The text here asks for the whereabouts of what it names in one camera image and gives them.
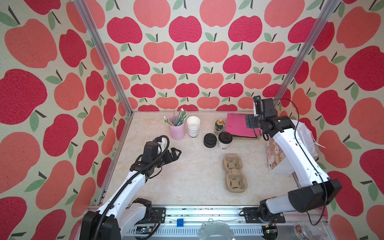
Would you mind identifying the brown cardboard cup carrier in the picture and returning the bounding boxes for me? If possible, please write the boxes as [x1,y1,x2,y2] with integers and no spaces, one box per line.
[223,154,248,194]

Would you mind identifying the black plastic cup lid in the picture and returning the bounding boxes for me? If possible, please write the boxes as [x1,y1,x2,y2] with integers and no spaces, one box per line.
[219,132,233,145]

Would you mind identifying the white paper coffee cup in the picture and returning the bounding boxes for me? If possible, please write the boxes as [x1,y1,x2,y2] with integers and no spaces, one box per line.
[219,142,231,150]

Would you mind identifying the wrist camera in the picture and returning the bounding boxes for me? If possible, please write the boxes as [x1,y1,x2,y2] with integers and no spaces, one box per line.
[154,137,167,152]
[253,96,264,117]

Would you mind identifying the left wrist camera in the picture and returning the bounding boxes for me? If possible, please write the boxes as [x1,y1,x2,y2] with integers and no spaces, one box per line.
[154,137,167,152]

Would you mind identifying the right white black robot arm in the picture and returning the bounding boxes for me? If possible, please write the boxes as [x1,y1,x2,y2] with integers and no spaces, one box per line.
[245,96,342,223]

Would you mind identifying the stack of white paper cups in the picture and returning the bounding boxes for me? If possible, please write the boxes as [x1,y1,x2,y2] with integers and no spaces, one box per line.
[187,116,201,138]

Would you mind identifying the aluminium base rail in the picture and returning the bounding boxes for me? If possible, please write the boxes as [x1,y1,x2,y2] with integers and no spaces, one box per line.
[106,204,336,240]

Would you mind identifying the stack of pink napkins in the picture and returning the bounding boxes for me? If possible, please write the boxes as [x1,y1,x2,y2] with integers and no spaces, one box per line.
[225,113,262,139]

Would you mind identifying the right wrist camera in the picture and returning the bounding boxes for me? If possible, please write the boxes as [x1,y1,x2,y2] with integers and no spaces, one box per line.
[253,96,264,117]

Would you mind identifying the white patterned paper gift bag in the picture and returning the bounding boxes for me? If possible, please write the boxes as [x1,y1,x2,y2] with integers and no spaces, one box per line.
[266,122,324,181]

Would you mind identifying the wrapped straws and stirrers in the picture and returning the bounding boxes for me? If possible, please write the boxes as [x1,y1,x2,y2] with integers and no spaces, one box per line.
[164,108,188,127]

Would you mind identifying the green beverage can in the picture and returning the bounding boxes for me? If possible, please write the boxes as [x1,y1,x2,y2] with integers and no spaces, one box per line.
[214,120,225,135]

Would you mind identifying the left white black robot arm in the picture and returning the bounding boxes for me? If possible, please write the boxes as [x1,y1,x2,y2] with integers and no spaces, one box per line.
[75,135,182,240]

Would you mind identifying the pink straw holder cup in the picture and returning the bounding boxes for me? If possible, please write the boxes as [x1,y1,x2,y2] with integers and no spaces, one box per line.
[169,123,185,141]

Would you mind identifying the stack of black cup lids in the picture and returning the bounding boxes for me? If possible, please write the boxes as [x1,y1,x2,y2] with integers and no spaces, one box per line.
[204,133,217,148]

